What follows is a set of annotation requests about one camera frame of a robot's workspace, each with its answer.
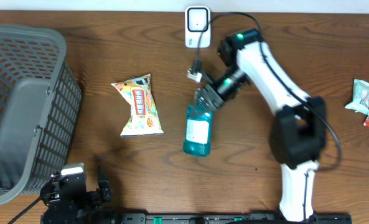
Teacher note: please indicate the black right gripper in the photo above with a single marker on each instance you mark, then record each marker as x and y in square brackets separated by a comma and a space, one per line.
[213, 97]

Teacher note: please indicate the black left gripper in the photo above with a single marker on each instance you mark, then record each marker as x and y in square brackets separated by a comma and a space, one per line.
[95, 198]

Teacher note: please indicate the blue Listerine mouthwash bottle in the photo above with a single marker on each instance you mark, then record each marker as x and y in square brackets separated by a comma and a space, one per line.
[198, 134]

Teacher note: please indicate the yellow snack chip bag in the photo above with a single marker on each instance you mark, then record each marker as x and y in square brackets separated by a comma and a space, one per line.
[144, 119]

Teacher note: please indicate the mint green wipes pack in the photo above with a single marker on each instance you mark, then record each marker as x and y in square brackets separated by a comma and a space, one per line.
[360, 97]

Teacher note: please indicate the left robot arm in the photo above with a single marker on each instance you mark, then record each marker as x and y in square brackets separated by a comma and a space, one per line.
[69, 202]

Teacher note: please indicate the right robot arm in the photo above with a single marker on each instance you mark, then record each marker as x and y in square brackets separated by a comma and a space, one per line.
[298, 133]

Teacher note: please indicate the white barcode scanner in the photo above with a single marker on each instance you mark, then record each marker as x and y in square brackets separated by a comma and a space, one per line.
[197, 27]

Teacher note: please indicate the grey plastic shopping basket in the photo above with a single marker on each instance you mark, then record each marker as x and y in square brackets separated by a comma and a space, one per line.
[39, 107]

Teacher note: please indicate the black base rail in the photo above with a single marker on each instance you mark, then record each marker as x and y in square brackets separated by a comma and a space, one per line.
[258, 217]

